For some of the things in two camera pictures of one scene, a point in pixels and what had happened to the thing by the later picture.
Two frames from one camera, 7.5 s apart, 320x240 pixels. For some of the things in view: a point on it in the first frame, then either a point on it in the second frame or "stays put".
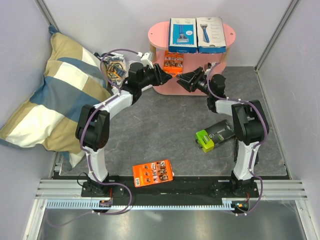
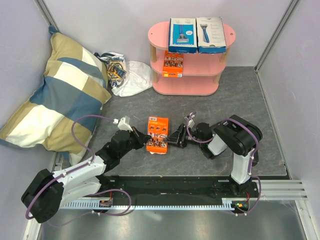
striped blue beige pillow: (73, 80) stays put
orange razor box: (173, 63) stays put
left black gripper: (161, 77) → (141, 139)
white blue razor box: (210, 35) stays put
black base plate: (181, 188) stays put
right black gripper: (198, 73) → (178, 136)
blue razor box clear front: (182, 35) stays put
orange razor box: (152, 173) → (158, 128)
